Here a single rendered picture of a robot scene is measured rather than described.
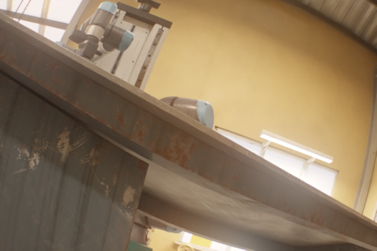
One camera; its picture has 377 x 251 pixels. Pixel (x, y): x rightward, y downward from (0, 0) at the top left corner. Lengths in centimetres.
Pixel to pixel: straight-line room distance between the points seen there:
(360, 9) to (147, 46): 690
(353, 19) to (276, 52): 196
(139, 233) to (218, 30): 664
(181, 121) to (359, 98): 843
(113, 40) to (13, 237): 108
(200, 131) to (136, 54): 163
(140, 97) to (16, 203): 36
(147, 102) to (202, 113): 130
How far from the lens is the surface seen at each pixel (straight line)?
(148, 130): 109
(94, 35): 175
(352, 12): 940
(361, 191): 885
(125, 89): 103
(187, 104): 238
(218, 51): 863
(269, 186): 127
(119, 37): 190
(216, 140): 113
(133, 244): 233
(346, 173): 893
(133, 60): 270
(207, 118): 237
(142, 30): 276
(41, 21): 1168
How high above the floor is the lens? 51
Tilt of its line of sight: 18 degrees up
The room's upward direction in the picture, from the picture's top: 17 degrees clockwise
